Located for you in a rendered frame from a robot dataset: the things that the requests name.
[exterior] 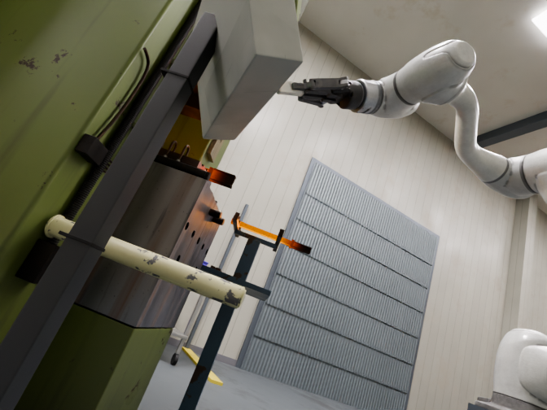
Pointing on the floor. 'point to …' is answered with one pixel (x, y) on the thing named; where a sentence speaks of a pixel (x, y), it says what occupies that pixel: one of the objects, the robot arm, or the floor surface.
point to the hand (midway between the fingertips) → (290, 88)
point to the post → (99, 219)
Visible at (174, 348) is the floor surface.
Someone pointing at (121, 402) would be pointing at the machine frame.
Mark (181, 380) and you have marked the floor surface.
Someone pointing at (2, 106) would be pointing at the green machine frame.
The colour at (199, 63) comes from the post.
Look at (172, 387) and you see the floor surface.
